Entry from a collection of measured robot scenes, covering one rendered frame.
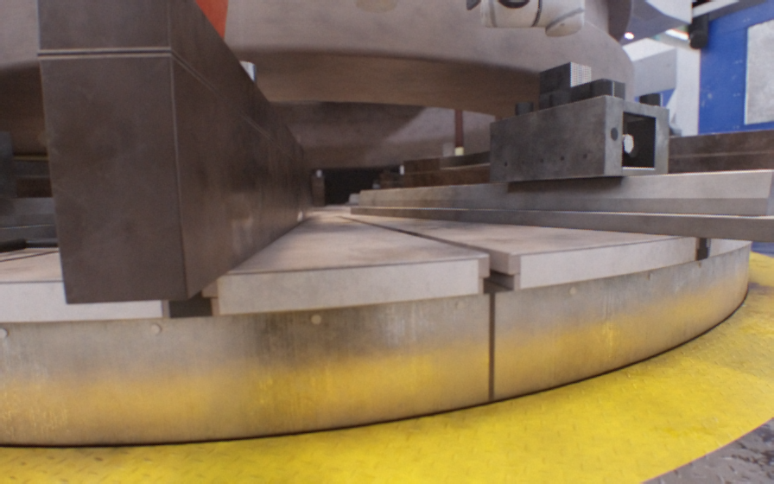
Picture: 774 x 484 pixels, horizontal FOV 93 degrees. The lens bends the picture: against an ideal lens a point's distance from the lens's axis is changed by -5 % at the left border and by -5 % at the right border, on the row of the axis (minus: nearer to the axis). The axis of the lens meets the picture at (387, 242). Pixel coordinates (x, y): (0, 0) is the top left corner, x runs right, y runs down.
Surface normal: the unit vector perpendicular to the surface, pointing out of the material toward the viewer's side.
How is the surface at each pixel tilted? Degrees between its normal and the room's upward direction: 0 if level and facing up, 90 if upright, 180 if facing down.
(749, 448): 0
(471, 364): 90
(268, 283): 90
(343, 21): 90
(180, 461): 0
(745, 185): 71
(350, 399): 90
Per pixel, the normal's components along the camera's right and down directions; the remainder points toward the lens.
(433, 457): -0.03, -0.99
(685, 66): 0.43, 0.09
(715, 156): -0.62, 0.11
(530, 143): -0.87, 0.08
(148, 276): 0.12, 0.11
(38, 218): 0.96, 0.00
